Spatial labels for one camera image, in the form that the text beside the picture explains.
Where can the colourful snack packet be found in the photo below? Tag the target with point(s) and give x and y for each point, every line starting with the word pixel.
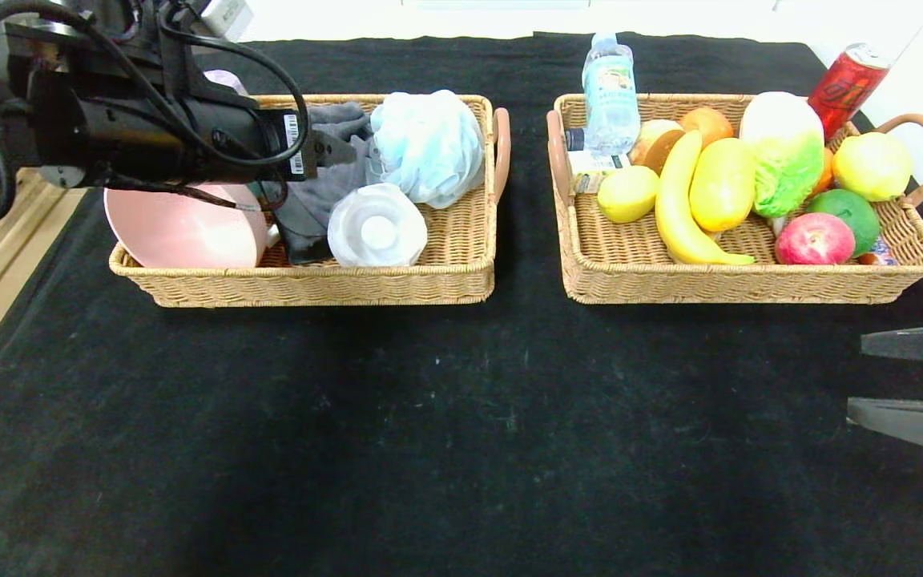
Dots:
pixel 878 258

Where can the small yellow lemon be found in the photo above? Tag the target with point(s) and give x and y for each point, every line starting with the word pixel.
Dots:
pixel 628 195

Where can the grey cloth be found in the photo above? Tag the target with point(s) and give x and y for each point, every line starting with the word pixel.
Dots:
pixel 333 180

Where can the dark table cloth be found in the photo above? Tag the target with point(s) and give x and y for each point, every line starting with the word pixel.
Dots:
pixel 429 441

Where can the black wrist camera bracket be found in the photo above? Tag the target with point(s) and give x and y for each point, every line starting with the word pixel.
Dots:
pixel 173 48

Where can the yellow banana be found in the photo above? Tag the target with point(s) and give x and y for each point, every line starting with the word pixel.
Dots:
pixel 674 216

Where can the red apple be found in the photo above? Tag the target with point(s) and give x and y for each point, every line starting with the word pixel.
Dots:
pixel 814 240

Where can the bottle with purple cap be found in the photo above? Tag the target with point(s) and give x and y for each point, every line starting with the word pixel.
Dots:
pixel 225 80

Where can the water bottle with blue cap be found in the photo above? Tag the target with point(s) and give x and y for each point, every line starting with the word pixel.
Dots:
pixel 612 96

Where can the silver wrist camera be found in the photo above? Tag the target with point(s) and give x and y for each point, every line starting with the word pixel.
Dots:
pixel 225 14

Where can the yellow mango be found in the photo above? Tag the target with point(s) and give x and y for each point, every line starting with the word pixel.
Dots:
pixel 722 188

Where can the red soda can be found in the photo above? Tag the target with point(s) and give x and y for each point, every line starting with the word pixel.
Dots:
pixel 846 88

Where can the napa cabbage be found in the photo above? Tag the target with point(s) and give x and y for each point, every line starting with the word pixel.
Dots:
pixel 782 148

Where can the green round fruit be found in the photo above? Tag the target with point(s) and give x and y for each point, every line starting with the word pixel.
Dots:
pixel 850 215

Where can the white and green box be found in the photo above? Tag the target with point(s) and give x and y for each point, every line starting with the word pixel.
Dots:
pixel 590 172

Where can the orange fruit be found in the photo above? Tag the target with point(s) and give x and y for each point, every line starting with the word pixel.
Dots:
pixel 708 123
pixel 826 176

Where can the black curved case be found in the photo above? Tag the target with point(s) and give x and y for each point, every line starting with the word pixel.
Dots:
pixel 301 244

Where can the light blue bath loofah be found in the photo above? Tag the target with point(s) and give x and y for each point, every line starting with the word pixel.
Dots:
pixel 429 144

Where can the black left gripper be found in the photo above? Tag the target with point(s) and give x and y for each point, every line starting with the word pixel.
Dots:
pixel 296 143

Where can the pink bowl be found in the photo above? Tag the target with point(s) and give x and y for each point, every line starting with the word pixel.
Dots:
pixel 181 232

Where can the brown bread bun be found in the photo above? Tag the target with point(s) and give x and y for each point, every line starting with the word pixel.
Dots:
pixel 654 144

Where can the large yellow lemon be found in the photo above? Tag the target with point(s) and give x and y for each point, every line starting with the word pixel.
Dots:
pixel 870 167

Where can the small white pink tube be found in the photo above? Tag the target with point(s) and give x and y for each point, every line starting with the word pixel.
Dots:
pixel 273 235

